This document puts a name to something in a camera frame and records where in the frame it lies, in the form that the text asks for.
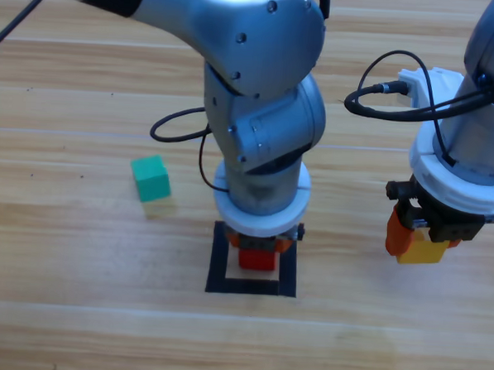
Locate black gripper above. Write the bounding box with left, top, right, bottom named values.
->
left=224, top=219, right=306, bottom=255
left=382, top=175, right=494, bottom=262

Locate black tape square outline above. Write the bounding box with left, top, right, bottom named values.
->
left=204, top=219, right=301, bottom=300

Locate red wooden block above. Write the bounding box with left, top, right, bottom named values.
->
left=237, top=247, right=280, bottom=274

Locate green wooden block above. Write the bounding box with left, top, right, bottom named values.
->
left=128, top=152, right=175, bottom=205

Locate yellow wooden block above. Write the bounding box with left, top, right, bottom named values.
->
left=396, top=225, right=451, bottom=267

